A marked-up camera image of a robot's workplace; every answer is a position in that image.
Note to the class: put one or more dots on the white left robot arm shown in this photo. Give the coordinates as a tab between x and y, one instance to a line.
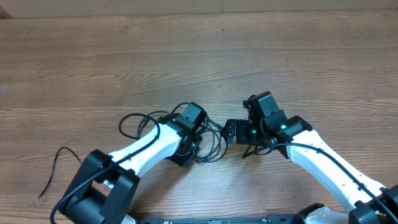
104	185

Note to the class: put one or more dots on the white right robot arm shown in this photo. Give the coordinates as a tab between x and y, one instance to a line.
267	129

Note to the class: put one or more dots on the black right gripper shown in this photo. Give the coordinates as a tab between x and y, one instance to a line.
242	127

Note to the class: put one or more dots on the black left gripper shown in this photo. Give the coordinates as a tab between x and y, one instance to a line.
184	160

